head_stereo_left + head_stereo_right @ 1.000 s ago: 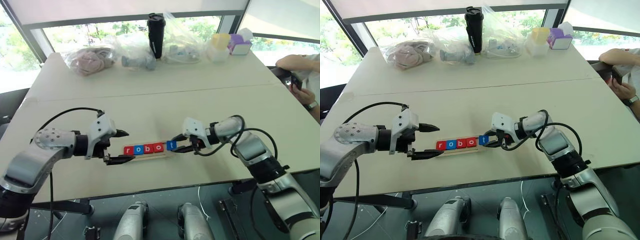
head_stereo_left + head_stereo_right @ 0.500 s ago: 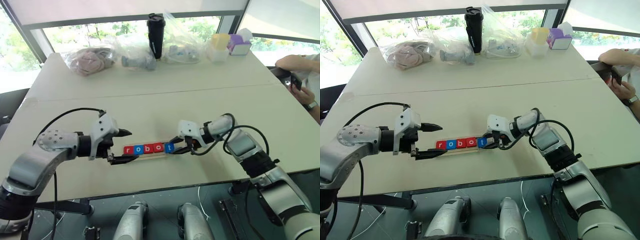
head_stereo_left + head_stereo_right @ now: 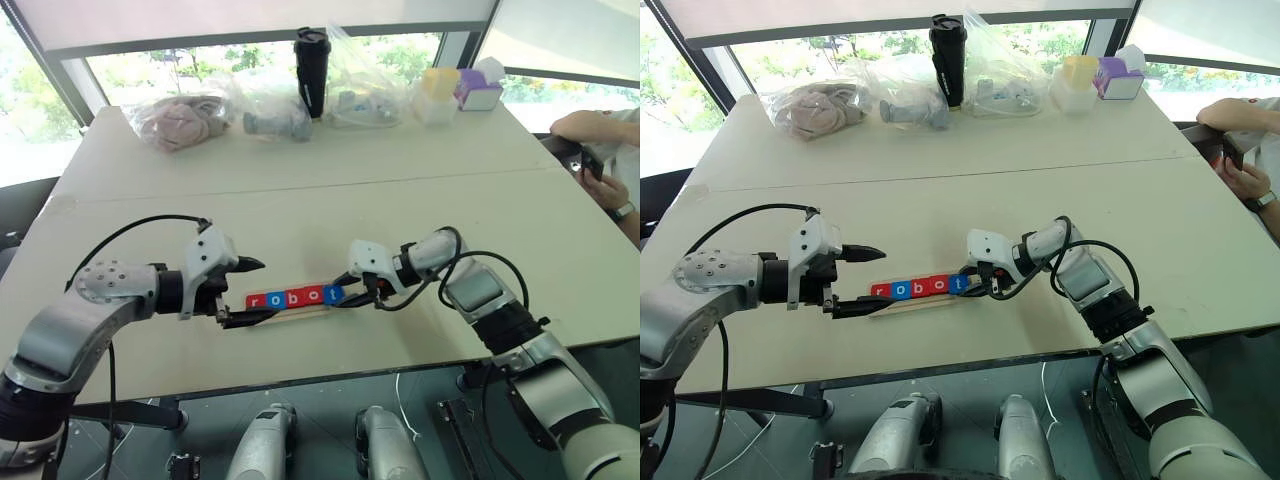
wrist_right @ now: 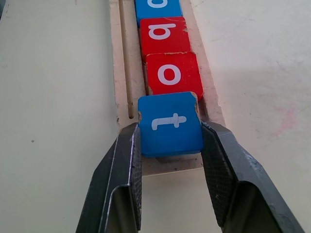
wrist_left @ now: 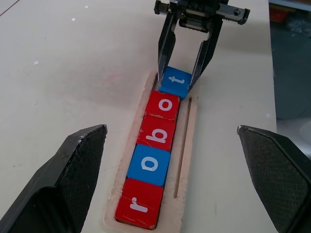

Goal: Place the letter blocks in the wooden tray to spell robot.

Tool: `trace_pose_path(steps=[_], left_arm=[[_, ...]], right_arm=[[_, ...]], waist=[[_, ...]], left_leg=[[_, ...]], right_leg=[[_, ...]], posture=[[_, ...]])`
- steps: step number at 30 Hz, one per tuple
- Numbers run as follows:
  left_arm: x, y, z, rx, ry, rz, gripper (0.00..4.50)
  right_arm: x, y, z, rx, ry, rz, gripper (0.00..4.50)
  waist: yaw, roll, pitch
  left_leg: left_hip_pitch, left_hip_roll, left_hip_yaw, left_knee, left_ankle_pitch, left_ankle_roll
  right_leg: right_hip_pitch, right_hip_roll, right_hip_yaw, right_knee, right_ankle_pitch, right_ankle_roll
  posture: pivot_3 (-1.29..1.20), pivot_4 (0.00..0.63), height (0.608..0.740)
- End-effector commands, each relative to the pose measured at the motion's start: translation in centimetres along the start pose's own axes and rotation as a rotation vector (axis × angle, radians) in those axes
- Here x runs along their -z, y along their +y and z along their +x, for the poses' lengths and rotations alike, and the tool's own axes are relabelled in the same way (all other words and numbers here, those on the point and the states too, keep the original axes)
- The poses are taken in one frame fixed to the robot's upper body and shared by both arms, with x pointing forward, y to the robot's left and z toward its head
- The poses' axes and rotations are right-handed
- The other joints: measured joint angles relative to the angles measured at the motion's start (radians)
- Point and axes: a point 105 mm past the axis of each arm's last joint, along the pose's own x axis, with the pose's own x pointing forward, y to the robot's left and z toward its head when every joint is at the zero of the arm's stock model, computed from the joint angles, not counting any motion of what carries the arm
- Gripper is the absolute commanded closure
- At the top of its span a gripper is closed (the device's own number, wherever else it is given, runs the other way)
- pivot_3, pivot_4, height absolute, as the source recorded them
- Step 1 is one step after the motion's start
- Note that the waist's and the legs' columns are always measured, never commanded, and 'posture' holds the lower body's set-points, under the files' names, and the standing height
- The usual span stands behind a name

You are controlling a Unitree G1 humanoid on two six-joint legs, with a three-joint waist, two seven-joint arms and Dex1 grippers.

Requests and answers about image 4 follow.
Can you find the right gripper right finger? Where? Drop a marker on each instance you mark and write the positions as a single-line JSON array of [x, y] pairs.
[[243, 194]]

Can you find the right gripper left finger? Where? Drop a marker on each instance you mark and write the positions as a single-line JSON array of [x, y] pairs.
[[114, 182]]

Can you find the blue letter tile t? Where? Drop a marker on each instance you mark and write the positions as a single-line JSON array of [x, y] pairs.
[[170, 140]]

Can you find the red letter tile o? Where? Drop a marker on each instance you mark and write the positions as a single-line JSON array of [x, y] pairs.
[[189, 82]]

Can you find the red letter tile b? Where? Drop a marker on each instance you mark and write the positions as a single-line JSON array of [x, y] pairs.
[[177, 43]]

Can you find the wooden letter tray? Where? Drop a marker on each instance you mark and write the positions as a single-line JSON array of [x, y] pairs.
[[137, 80]]

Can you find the blue letter tile o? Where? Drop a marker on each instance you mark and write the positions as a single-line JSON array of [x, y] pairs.
[[145, 12]]

